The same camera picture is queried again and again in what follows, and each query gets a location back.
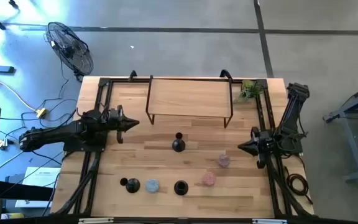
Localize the white printed sheet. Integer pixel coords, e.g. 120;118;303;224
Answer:
14;167;62;208

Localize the coiled black cable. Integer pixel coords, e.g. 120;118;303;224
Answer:
286;166;314;205

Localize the black floor fan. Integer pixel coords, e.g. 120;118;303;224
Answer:
44;21;94;82

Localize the grey metal cart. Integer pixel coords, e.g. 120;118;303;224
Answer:
323;80;358;183

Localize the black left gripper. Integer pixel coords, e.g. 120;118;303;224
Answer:
106;105;140;144

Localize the blue patterned candle tin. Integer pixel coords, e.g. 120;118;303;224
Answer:
144;179;160;194

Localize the pink patterned candle tin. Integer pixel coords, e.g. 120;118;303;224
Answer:
201;172;217;187

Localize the wooden shelf with black legs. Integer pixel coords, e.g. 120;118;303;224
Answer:
144;74;234;129

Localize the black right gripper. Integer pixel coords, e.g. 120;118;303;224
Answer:
237;126;277;170

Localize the white aluminium bracket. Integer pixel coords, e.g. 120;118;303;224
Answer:
252;218;288;224
78;217;114;224

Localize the black low bench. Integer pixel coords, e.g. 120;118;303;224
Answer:
0;180;54;202

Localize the green succulent plant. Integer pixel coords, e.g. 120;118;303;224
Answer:
233;79;264;104

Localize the black metal table frame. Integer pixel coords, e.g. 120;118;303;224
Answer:
53;68;315;218

